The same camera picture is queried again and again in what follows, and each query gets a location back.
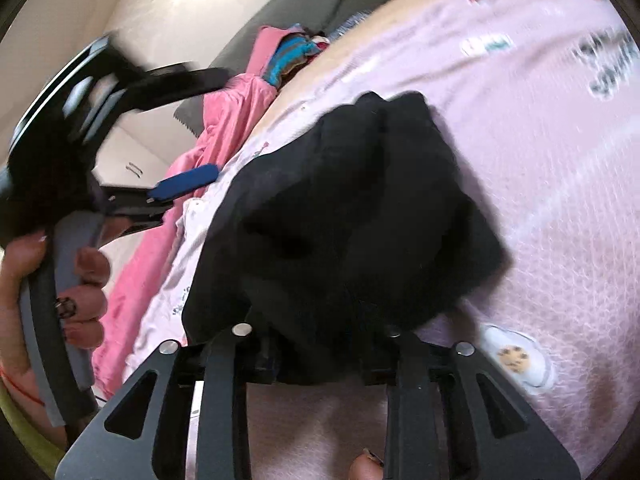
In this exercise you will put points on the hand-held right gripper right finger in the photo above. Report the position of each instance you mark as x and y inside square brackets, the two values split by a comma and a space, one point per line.
[405, 360]

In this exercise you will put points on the white cabinet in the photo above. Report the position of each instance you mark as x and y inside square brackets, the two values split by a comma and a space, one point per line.
[125, 155]

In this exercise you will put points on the person's left hand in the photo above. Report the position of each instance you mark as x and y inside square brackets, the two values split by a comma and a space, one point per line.
[90, 300]

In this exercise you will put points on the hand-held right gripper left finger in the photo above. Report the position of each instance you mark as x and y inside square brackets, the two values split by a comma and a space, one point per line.
[225, 360]

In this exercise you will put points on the pink satin blanket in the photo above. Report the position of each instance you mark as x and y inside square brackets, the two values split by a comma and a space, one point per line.
[145, 270]

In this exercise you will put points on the yellow-green cloth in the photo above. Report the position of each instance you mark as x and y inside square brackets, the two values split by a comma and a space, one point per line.
[22, 447]

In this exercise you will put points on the person's right hand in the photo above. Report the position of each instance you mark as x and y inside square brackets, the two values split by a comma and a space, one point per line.
[362, 470]

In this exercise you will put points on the lilac flower-print blanket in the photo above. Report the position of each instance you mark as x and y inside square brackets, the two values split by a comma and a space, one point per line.
[550, 185]

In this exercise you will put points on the pink velvet garment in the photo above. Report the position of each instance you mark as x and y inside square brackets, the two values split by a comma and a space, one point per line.
[265, 50]

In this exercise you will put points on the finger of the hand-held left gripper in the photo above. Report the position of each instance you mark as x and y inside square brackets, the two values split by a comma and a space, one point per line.
[185, 85]
[190, 180]

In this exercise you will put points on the black sweater with orange cuffs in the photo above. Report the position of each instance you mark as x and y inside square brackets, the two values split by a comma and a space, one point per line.
[350, 210]

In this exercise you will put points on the grey cushion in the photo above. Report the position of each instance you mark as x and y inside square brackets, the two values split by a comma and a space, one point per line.
[280, 15]

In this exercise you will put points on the striped colourful garment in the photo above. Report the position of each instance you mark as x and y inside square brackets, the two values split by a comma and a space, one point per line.
[292, 55]

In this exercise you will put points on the cream fluffy bed cover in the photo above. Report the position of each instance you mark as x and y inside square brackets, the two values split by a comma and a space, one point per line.
[345, 40]

